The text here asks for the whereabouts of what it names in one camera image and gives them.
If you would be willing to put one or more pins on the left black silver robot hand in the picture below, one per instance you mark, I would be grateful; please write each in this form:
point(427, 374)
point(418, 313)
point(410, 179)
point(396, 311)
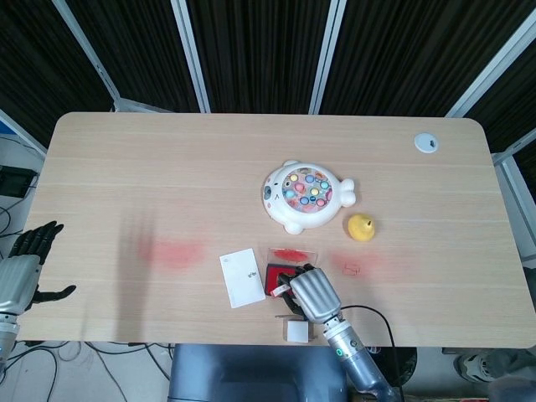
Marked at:
point(17, 280)

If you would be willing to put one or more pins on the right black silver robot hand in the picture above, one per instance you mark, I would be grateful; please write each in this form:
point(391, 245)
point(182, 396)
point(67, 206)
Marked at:
point(316, 293)

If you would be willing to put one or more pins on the white stamp with red base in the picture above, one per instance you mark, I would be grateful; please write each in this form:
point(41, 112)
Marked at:
point(278, 290)

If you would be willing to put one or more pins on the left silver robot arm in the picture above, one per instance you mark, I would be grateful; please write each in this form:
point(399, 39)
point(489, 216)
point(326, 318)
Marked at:
point(6, 335)

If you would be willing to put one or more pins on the red ink pad case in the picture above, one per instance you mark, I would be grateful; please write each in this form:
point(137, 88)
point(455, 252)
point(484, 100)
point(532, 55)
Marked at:
point(289, 254)

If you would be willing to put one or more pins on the white power adapter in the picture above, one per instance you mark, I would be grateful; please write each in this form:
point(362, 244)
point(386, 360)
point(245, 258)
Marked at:
point(298, 331)

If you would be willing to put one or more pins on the white postcard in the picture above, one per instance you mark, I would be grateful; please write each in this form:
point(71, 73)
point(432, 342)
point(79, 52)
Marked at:
point(243, 278)

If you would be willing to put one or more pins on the yellow pear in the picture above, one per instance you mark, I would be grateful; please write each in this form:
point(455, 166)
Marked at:
point(361, 229)

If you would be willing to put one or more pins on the white fish-shaped fishing toy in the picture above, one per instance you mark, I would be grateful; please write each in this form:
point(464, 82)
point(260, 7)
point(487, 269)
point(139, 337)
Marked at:
point(301, 209)

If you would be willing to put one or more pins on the black device box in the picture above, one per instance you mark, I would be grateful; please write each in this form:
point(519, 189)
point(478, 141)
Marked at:
point(14, 181)

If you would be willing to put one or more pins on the grey white shoe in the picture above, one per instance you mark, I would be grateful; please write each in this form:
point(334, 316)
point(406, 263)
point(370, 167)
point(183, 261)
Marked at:
point(477, 366)

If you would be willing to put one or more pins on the white partition post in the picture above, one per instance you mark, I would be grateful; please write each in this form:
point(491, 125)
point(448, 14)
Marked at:
point(490, 71)
point(88, 54)
point(190, 54)
point(513, 188)
point(328, 54)

